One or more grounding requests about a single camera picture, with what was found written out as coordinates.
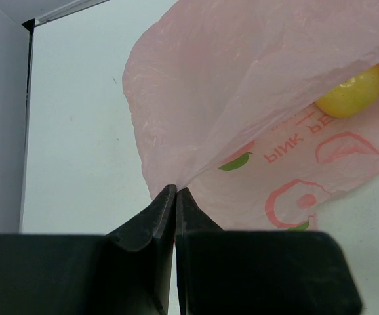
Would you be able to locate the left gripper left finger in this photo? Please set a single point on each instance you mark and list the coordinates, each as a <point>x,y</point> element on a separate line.
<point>126,271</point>

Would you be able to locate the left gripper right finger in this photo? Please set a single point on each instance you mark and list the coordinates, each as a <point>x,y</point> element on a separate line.
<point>258,272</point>

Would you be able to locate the pink plastic bag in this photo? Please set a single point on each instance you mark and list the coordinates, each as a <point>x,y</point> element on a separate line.
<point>222,99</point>

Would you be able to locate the yellow fake pear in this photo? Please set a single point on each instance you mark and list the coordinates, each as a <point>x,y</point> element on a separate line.
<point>351,96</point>

